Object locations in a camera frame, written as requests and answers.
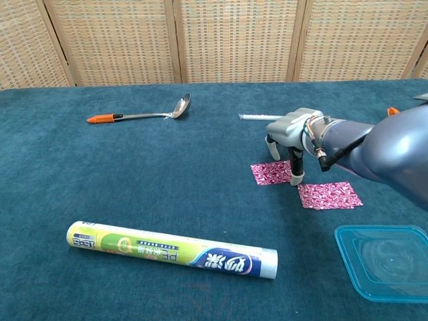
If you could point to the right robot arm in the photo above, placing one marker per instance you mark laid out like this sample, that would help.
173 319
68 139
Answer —
394 147

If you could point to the white rectangular card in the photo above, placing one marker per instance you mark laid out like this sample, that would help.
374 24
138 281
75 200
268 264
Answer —
271 173

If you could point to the teal carpet table cover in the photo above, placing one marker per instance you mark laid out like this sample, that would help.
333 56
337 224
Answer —
200 187

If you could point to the straw in clear wrapper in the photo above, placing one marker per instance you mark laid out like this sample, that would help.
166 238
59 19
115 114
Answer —
261 117

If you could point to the blue plastic container lid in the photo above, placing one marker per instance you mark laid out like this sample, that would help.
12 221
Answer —
384 264

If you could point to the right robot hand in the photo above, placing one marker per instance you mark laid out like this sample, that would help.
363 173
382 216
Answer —
289 128

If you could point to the woven bamboo screen panel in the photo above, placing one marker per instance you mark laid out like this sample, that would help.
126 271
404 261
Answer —
23 43
423 67
357 40
117 40
237 40

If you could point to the green blue cling film roll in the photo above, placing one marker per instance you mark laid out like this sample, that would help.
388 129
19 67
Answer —
167 252

